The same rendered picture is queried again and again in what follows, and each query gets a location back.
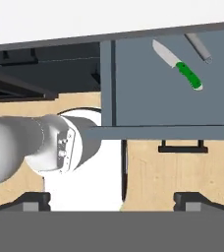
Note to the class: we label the white rounded cylinder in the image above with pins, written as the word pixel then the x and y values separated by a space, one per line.
pixel 15 147

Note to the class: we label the grey peeler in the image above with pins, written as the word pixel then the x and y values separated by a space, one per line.
pixel 200 49

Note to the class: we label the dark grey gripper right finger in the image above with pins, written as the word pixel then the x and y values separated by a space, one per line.
pixel 189 199

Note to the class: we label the light wood drawer front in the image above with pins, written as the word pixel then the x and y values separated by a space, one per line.
pixel 169 174

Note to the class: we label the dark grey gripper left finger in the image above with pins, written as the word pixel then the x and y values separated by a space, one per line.
pixel 35 198

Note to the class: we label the grey open drawer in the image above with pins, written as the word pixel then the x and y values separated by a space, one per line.
pixel 143 98

